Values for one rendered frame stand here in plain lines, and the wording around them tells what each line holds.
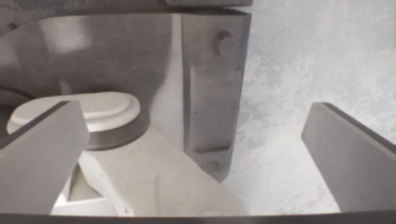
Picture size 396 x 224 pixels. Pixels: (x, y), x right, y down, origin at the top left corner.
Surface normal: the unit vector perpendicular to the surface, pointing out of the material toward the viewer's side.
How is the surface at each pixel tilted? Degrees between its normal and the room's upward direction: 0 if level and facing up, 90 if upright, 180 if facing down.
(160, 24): 0
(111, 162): 90
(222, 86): 0
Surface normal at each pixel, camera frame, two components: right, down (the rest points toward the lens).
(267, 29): 0.22, 0.51
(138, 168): 0.02, -0.85
